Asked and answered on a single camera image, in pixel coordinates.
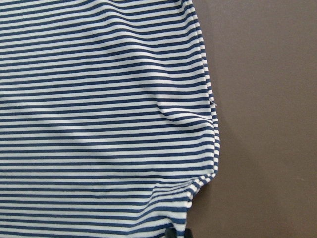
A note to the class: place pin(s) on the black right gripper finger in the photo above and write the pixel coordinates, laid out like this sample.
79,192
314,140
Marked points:
170,233

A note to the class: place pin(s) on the blue white striped polo shirt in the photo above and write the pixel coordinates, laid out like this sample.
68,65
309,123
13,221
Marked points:
108,125

